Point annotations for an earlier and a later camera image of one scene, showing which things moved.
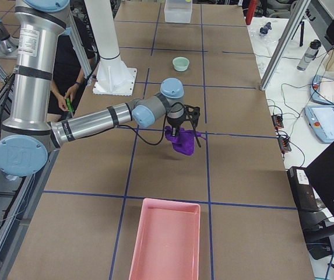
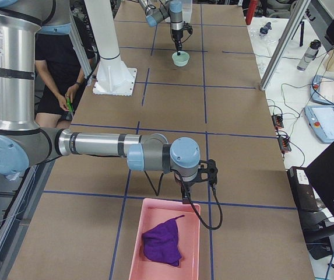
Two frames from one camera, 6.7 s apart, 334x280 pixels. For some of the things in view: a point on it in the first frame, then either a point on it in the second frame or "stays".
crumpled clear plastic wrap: (264, 45) stays
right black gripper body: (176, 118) to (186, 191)
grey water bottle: (309, 55) stays
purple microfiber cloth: (184, 141) to (161, 242)
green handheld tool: (69, 105) stays
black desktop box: (304, 194) stays
